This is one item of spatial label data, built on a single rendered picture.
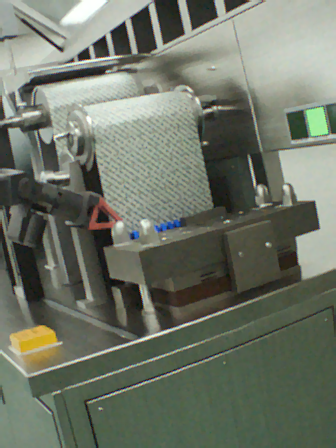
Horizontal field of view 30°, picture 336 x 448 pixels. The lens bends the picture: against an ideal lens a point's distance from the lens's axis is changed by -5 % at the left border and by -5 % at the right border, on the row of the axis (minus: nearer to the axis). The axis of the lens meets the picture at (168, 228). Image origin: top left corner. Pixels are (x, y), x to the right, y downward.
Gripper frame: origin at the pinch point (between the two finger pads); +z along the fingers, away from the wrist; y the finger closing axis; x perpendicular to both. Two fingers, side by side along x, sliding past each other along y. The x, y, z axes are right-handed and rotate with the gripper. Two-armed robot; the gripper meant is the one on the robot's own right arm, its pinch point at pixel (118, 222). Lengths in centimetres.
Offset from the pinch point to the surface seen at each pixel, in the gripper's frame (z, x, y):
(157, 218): 7.9, 3.2, 0.3
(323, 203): 252, 91, -248
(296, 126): 20.0, 25.3, 23.7
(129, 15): 1, 61, -38
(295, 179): 242, 108, -277
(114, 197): -2.3, 4.4, 0.3
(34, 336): -14.9, -25.1, 13.0
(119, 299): 4.3, -14.7, 0.9
